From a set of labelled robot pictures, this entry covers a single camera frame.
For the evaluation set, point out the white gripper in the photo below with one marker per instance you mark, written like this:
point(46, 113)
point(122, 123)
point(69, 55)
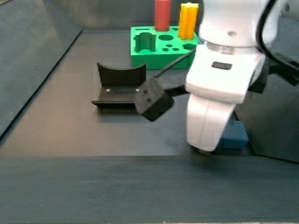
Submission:
point(222, 73)

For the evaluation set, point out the blue rectangle block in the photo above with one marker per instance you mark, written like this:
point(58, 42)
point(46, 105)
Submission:
point(234, 137)

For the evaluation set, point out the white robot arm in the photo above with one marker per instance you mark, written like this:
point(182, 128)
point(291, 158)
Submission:
point(230, 22)

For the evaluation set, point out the green shape sorter board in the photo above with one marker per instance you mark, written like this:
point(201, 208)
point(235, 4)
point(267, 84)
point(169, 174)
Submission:
point(157, 48)

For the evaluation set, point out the black curved fixture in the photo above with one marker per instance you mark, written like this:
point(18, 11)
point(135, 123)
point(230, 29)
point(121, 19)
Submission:
point(119, 85)

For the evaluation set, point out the yellow star peg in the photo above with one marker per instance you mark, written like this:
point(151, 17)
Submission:
point(187, 21)

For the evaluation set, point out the red cylinder peg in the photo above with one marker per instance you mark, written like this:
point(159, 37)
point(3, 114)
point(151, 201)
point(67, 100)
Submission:
point(162, 15)

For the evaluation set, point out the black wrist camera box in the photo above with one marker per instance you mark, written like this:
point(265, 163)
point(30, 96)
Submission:
point(151, 100)

